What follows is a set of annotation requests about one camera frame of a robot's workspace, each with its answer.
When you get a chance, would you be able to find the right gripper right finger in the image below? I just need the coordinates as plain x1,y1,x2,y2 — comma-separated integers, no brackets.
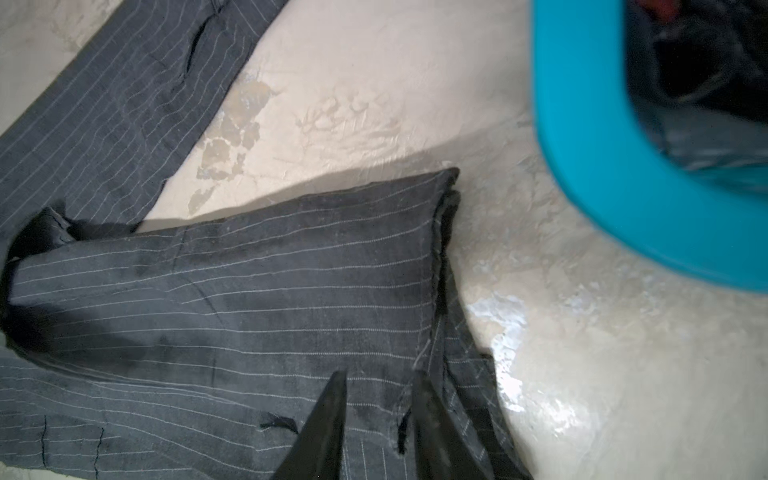
411,371,490,480

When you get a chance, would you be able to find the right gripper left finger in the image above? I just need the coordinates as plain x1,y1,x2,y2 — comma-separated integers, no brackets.
272,370,347,480

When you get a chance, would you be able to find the dark grey pinstripe shirt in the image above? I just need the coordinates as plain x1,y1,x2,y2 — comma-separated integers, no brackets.
1,1,529,479

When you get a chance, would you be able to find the teal plastic laundry basket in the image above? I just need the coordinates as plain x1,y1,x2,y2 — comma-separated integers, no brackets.
531,1,767,292

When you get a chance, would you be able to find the plaid red brown shirt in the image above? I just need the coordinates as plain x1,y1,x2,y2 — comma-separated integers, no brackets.
624,1,767,123

